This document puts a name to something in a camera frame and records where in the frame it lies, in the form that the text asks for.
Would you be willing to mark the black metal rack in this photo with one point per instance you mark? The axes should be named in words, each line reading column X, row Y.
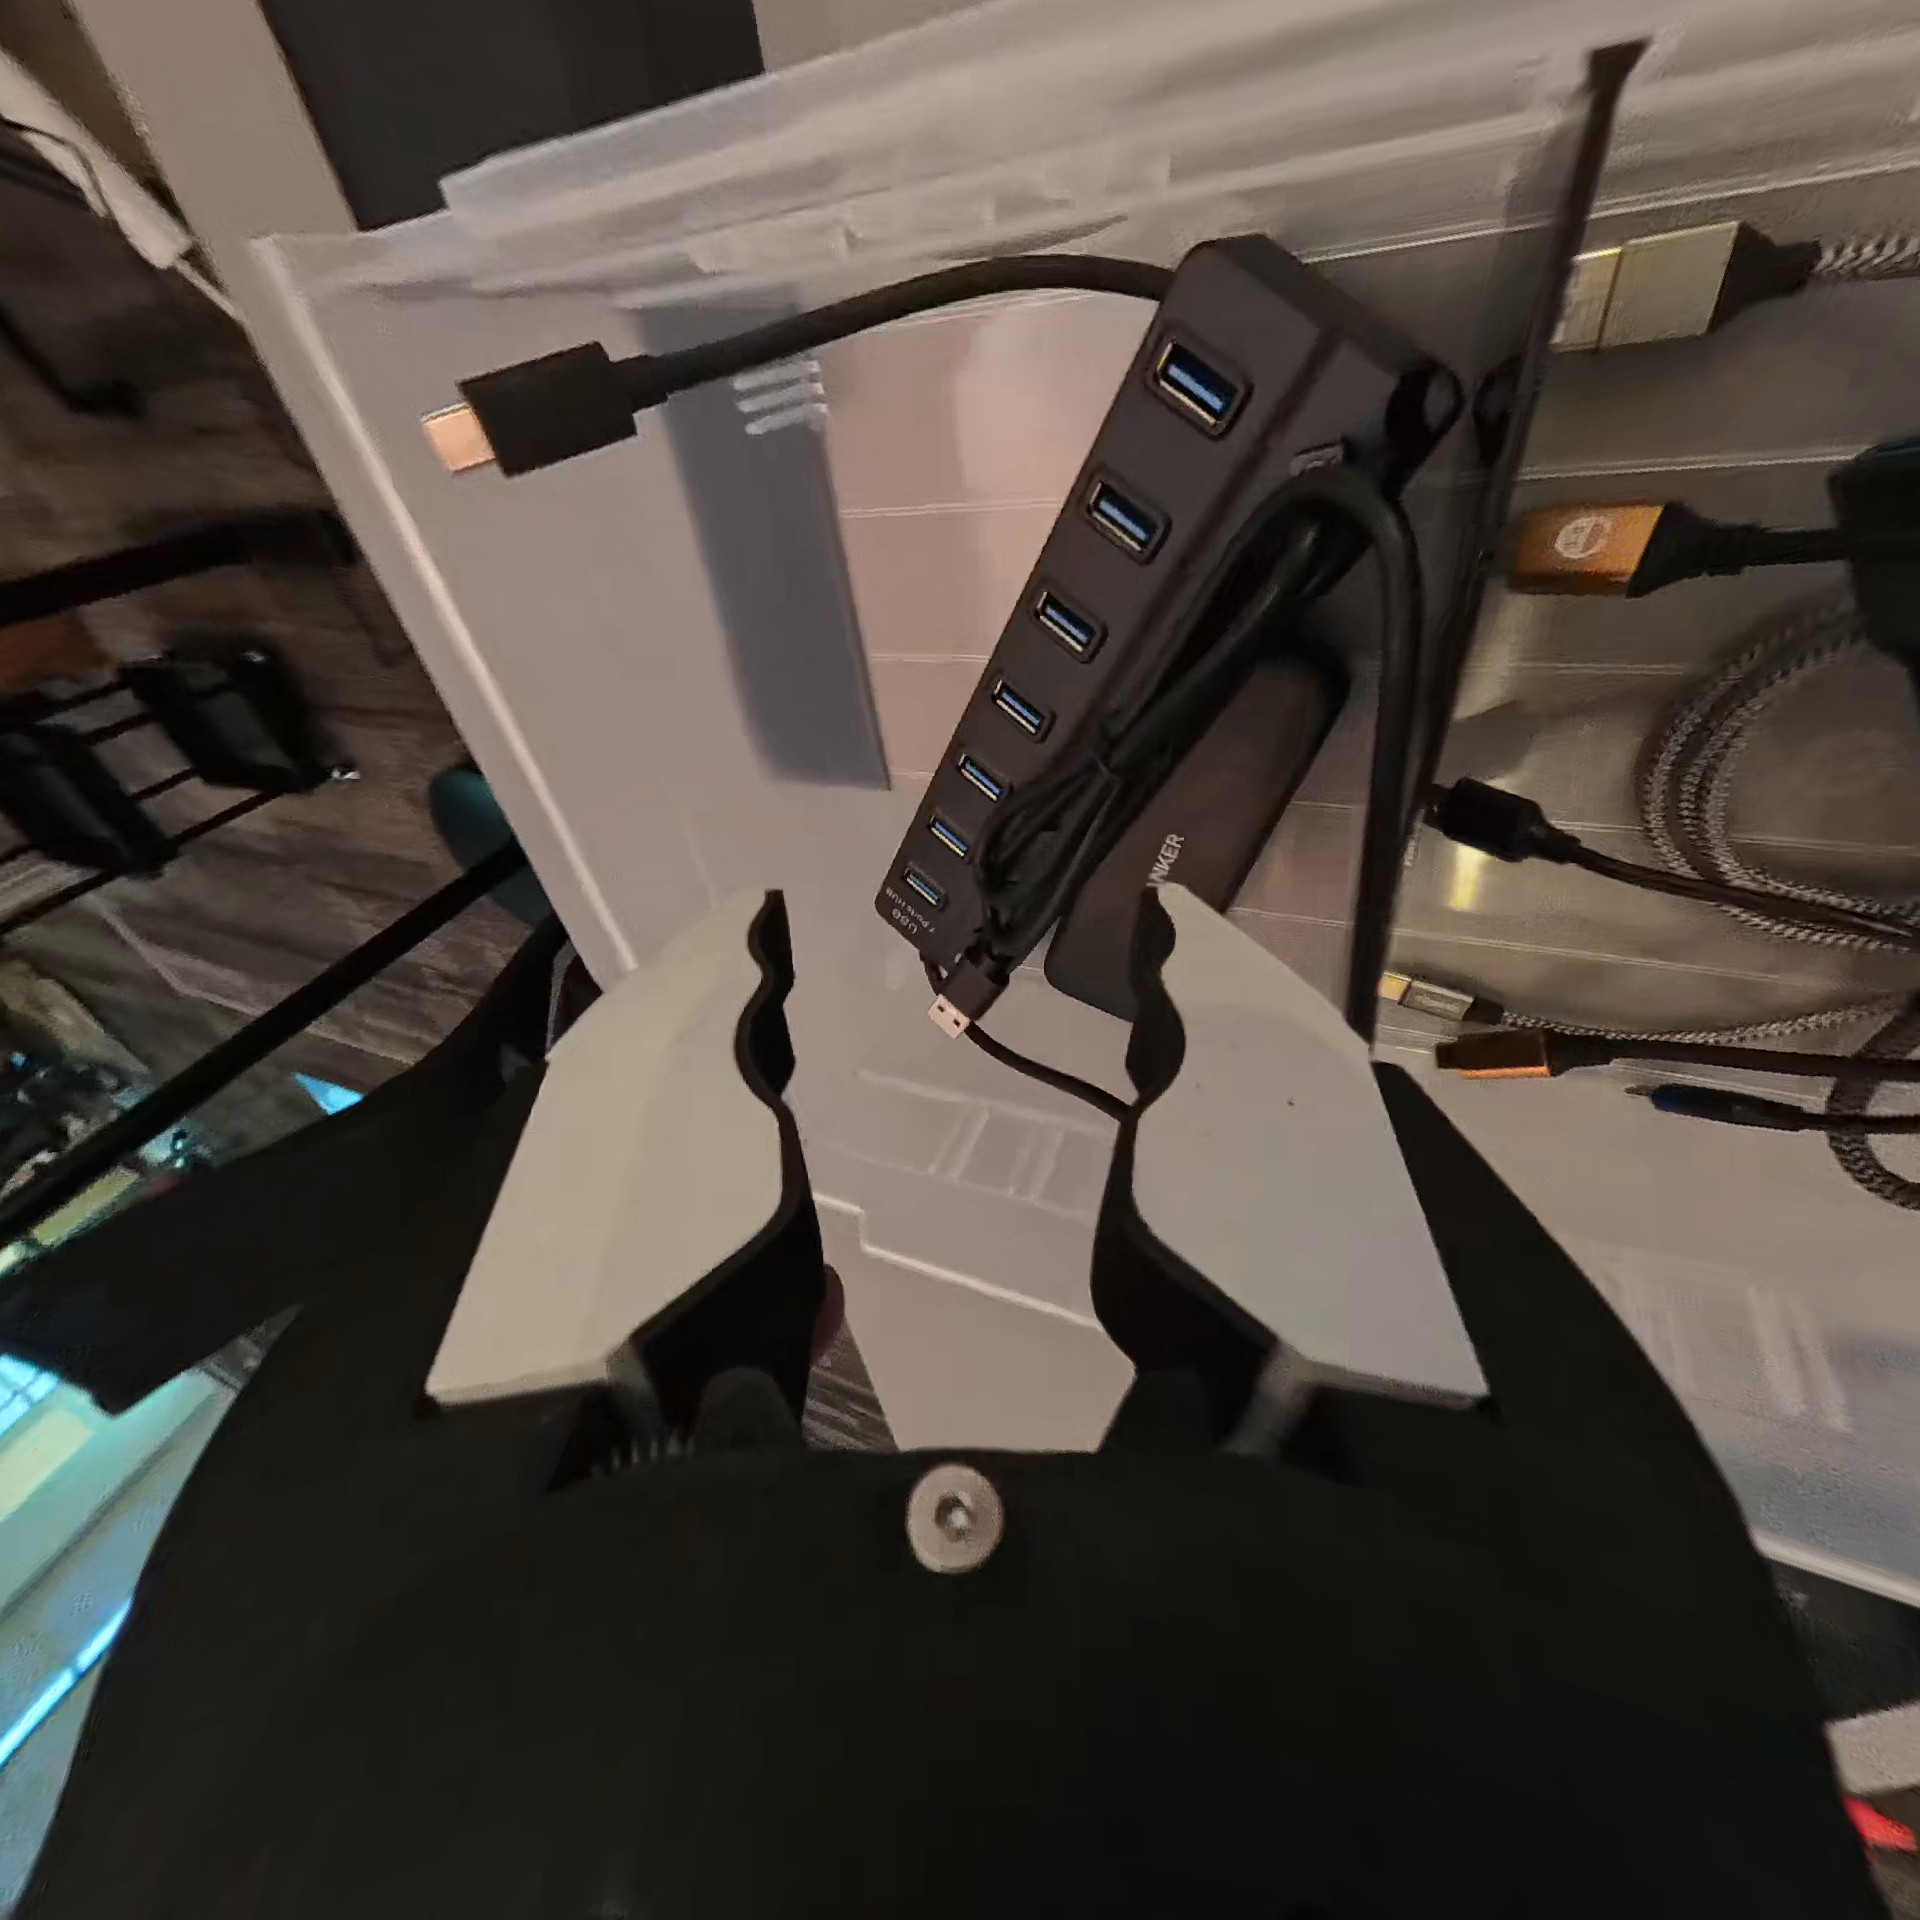
column 182, row 737

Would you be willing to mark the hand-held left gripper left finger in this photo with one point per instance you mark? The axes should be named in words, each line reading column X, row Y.
column 615, row 1200

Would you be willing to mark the slim black usb hub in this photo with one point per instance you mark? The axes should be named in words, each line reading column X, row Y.
column 1217, row 872

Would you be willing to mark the black bin divider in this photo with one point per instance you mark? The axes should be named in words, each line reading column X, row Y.
column 1501, row 481

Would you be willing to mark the clear plastic bin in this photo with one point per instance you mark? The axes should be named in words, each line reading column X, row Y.
column 601, row 751

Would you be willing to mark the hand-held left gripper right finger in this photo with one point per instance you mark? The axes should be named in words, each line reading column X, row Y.
column 1305, row 1230

